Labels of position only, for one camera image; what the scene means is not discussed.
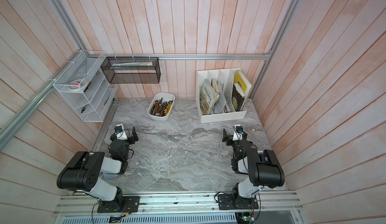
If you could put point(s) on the dark cover book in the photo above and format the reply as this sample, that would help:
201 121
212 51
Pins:
238 97

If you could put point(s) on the tape roll on shelf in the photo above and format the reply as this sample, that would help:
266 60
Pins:
78 85

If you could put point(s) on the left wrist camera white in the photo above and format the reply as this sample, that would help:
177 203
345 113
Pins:
120 132

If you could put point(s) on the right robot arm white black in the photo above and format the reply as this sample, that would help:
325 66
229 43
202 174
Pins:
262 169

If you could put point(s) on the white wire mesh shelf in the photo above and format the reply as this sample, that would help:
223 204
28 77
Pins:
93 103

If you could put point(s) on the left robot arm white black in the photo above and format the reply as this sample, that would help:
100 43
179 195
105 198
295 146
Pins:
88 172

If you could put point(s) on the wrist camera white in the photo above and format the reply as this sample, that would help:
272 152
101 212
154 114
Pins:
238 132
120 132

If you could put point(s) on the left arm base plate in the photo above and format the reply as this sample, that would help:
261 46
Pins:
125 204

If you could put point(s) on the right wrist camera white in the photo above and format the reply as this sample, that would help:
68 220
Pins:
238 132

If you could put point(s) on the black mesh wall basket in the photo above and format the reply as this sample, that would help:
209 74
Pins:
132 70

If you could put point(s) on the aluminium rail frame front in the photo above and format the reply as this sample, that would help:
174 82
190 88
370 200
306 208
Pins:
181 203

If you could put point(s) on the yellow book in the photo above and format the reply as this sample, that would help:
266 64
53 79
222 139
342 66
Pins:
242 81

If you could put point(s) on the white plastic storage box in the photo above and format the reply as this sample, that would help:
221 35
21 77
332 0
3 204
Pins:
161 106

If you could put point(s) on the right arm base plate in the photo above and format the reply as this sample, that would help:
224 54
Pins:
227 202

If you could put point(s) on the white file organizer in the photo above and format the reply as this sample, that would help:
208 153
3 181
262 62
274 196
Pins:
222 81

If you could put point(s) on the colourful cover book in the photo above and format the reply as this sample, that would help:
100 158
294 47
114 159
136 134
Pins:
208 98

